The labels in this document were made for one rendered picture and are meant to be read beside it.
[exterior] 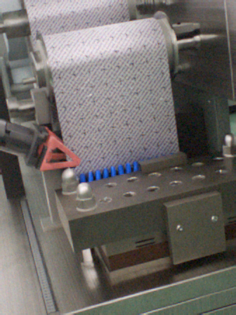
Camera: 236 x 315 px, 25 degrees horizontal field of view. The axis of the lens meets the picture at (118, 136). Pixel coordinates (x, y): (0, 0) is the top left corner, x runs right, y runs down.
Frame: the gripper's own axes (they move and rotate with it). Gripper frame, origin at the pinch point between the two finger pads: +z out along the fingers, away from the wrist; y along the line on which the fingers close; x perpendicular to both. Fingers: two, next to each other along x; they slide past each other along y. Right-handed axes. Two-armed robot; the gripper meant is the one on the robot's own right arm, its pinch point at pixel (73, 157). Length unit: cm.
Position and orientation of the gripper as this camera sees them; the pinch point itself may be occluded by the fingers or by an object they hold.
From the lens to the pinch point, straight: 107.1
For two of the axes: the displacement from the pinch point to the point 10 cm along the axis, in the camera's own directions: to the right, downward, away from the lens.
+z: 9.0, 3.1, 3.2
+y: 2.6, 2.2, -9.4
